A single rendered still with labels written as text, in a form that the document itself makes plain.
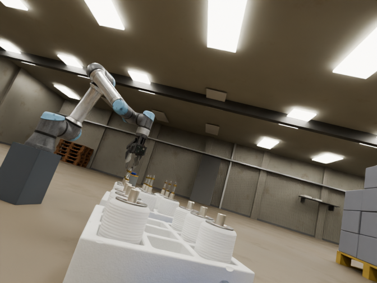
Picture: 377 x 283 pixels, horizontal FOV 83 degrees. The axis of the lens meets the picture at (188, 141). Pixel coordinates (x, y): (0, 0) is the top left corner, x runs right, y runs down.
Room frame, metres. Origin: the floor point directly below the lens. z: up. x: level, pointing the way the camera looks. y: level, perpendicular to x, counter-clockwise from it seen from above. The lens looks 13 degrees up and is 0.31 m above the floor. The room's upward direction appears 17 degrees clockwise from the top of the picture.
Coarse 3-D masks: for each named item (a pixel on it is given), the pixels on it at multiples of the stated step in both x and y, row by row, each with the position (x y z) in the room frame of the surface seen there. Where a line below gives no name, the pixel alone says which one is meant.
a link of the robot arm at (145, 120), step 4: (144, 112) 1.25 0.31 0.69; (148, 112) 1.24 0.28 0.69; (152, 112) 1.25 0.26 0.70; (140, 116) 1.25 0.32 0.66; (144, 116) 1.24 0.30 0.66; (148, 116) 1.23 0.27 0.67; (152, 116) 1.25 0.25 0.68; (140, 120) 1.25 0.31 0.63; (144, 120) 1.24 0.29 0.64; (148, 120) 1.24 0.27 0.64; (152, 120) 1.25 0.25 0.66; (140, 124) 1.24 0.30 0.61; (144, 124) 1.23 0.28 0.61; (148, 124) 1.24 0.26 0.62; (152, 124) 1.27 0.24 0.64; (148, 128) 1.25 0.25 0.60
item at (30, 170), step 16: (16, 144) 1.21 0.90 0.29; (16, 160) 1.21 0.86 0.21; (32, 160) 1.19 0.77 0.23; (48, 160) 1.28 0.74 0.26; (0, 176) 1.21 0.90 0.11; (16, 176) 1.20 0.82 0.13; (32, 176) 1.21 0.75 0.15; (48, 176) 1.33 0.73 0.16; (0, 192) 1.21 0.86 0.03; (16, 192) 1.19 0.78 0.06; (32, 192) 1.26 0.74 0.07
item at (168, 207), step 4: (160, 200) 1.11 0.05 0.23; (164, 200) 1.08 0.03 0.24; (168, 200) 1.07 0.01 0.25; (172, 200) 1.08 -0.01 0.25; (160, 204) 1.09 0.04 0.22; (164, 204) 1.07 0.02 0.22; (168, 204) 1.07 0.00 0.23; (172, 204) 1.07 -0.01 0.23; (176, 204) 1.08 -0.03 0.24; (160, 208) 1.08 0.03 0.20; (164, 208) 1.07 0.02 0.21; (168, 208) 1.07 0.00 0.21; (172, 208) 1.07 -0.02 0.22; (160, 212) 1.08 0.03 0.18; (164, 212) 1.07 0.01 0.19; (168, 212) 1.07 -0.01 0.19; (172, 212) 1.08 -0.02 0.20; (172, 216) 1.08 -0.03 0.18
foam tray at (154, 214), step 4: (108, 192) 1.30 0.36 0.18; (104, 196) 1.08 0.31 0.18; (108, 196) 1.12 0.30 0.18; (104, 200) 0.97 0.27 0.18; (100, 204) 0.96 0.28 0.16; (104, 204) 0.97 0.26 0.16; (152, 212) 1.02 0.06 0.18; (156, 212) 1.05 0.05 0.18; (152, 216) 1.02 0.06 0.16; (156, 216) 1.03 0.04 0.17; (160, 216) 1.03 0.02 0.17; (164, 216) 1.03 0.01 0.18; (168, 216) 1.04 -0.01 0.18; (160, 220) 1.03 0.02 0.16; (164, 220) 1.04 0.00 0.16; (168, 220) 1.04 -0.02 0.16; (172, 220) 1.05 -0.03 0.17
